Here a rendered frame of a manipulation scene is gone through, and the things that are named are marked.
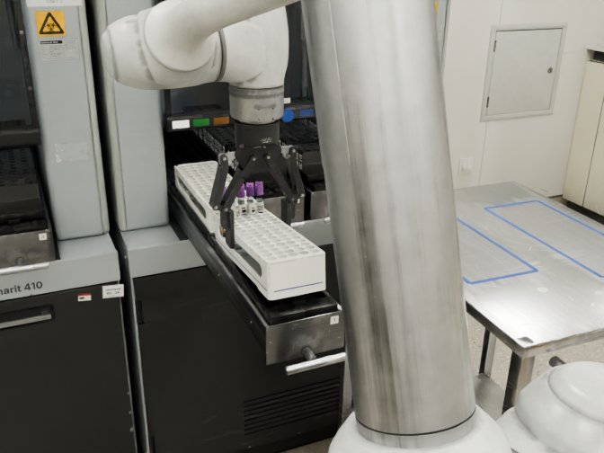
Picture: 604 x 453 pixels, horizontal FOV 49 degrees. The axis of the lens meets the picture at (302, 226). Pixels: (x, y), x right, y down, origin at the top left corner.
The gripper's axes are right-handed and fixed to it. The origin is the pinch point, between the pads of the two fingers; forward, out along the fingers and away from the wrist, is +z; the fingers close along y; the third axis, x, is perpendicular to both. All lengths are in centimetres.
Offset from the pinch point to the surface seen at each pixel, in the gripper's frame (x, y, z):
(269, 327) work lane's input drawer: -21.6, -6.2, 6.5
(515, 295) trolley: -29.8, 33.7, 5.0
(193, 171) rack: 38.4, -1.6, 0.9
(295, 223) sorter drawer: 25.3, 18.0, 11.7
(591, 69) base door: 145, 229, 10
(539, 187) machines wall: 150, 212, 71
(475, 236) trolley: -8.1, 42.0, 5.0
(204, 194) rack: 22.0, -3.7, 0.5
